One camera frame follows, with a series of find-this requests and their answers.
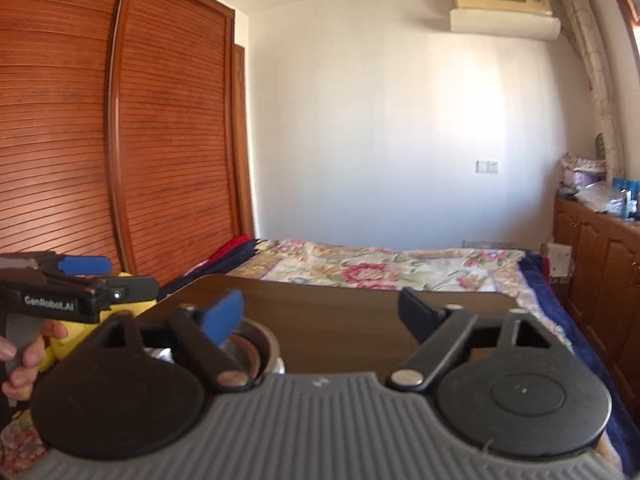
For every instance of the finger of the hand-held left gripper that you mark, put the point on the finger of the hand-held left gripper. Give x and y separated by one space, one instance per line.
132 289
85 265

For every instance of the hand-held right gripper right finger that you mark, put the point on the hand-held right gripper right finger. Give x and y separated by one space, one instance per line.
415 315

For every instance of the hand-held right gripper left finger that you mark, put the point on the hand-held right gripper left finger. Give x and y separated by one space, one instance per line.
225 317

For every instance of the large steel bowl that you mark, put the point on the large steel bowl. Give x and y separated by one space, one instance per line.
274 355

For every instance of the person's left hand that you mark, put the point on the person's left hand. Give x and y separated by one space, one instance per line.
32 360

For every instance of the yellow plush toy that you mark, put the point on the yellow plush toy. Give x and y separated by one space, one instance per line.
130 310

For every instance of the dark blue cloth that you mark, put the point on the dark blue cloth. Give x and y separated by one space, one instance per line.
235 266

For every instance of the floral blanket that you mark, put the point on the floral blanket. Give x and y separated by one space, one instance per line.
375 265

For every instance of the red cloth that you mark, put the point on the red cloth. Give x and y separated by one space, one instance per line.
232 247

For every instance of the white cardboard box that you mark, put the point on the white cardboard box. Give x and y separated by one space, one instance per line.
559 260

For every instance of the wooden slatted wardrobe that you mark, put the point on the wooden slatted wardrobe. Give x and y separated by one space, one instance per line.
175 135

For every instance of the wooden cabinet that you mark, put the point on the wooden cabinet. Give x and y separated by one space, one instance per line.
600 270

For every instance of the clear plastic bag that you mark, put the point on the clear plastic bag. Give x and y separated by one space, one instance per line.
600 197

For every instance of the folded floral cloth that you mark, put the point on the folded floral cloth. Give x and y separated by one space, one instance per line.
582 162

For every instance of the patterned cream curtain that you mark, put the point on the patterned cream curtain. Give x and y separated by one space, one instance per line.
595 60

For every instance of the window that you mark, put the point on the window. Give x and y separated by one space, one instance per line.
631 5

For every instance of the white wall socket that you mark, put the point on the white wall socket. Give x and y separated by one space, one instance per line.
487 166

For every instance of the wall air conditioner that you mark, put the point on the wall air conditioner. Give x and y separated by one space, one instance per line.
505 20

